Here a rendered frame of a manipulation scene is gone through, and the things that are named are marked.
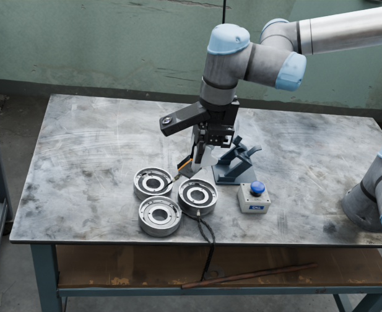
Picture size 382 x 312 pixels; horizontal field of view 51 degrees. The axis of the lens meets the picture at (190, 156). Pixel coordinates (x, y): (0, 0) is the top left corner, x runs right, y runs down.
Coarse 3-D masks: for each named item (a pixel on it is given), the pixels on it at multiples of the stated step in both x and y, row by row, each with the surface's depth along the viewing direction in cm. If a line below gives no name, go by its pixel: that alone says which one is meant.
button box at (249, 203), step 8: (240, 184) 110; (248, 184) 110; (264, 184) 111; (240, 192) 110; (248, 192) 108; (264, 192) 109; (240, 200) 109; (248, 200) 105; (256, 200) 106; (264, 200) 106; (248, 208) 106; (256, 208) 107; (264, 208) 107
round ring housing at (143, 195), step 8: (144, 168) 109; (152, 168) 110; (160, 168) 110; (136, 176) 107; (152, 176) 109; (168, 176) 109; (136, 184) 105; (144, 184) 106; (152, 184) 110; (160, 184) 107; (136, 192) 104; (144, 192) 102; (168, 192) 104; (144, 200) 105
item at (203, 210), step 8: (184, 184) 108; (200, 184) 109; (208, 184) 109; (192, 192) 107; (200, 192) 108; (216, 192) 106; (184, 200) 102; (192, 200) 104; (216, 200) 104; (184, 208) 103; (192, 208) 102; (200, 208) 102; (208, 208) 103
